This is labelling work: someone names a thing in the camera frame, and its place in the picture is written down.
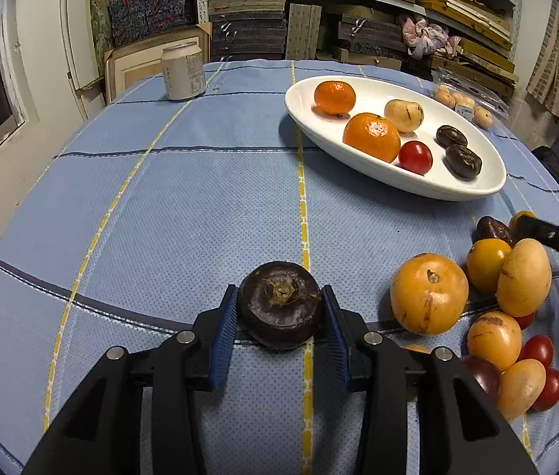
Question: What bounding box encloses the stack of dark brown boxes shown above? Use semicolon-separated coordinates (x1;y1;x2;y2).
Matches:
336;14;409;55

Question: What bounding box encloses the dark brown fruit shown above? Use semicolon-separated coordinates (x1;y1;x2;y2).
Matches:
435;125;469;149
237;260;324;348
444;144;483;180

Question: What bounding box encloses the stack of blue patterned boxes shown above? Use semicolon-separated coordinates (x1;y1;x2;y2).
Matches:
108;0;196;48

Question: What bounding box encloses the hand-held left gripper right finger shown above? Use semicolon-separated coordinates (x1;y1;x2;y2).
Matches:
320;284;540;475

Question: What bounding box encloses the group of small peach fruits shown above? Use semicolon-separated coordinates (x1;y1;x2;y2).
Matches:
434;85;494;129

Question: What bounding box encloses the dark red plum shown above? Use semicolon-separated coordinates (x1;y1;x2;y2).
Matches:
464;356;502;401
475;216;514;247

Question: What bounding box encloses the white oval plate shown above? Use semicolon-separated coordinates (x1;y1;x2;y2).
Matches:
284;76;508;202

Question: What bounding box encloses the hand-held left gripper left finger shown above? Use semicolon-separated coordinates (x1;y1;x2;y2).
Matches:
22;284;240;475

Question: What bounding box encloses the orange mandarin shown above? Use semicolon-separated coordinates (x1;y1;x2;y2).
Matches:
343;112;402;163
314;80;357;116

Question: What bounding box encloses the large yellow round fruit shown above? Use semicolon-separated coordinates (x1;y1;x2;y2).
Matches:
390;253;469;336

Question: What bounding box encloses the green marble slab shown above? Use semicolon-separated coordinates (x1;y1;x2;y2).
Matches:
88;0;114;67

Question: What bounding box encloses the stack of dark grey boxes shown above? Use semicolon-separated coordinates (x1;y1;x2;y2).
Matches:
208;0;287;60

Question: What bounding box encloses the stack of yellow flat boxes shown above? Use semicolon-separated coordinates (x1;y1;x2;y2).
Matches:
418;0;520;100

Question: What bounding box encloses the black bag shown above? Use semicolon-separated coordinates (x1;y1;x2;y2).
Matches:
529;146;559;196

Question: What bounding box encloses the blue striped tablecloth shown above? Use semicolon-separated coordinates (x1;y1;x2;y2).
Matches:
0;59;559;475

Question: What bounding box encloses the yellow oval fruit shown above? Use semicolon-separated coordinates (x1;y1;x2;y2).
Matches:
496;238;553;317

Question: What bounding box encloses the white leaning board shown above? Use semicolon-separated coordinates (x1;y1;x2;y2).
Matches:
60;0;94;90

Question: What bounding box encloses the clear plastic clamshell box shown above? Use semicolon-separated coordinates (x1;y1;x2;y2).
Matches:
430;68;510;132

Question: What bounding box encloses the white beverage can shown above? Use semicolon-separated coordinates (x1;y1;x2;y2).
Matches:
161;42;207;101

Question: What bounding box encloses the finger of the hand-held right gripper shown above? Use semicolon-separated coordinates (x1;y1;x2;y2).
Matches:
513;215;559;269

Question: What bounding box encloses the brown perforated board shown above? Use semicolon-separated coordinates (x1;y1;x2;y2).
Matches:
286;4;322;60

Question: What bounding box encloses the pink cloth bundle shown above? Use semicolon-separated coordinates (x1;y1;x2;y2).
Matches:
398;15;461;60

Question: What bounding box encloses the orange-yellow round fruit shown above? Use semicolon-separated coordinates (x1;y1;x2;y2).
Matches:
508;210;538;231

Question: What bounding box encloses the white metal shelf rack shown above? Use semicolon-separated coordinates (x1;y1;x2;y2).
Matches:
195;0;525;105

